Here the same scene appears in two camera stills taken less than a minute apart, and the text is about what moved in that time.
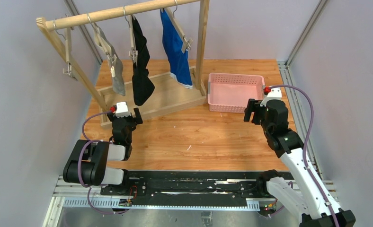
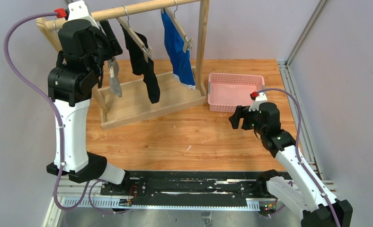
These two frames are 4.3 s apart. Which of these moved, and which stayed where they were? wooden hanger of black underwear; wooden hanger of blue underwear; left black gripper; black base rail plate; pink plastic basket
Moved: left black gripper; wooden hanger of black underwear
Stayed: pink plastic basket; black base rail plate; wooden hanger of blue underwear
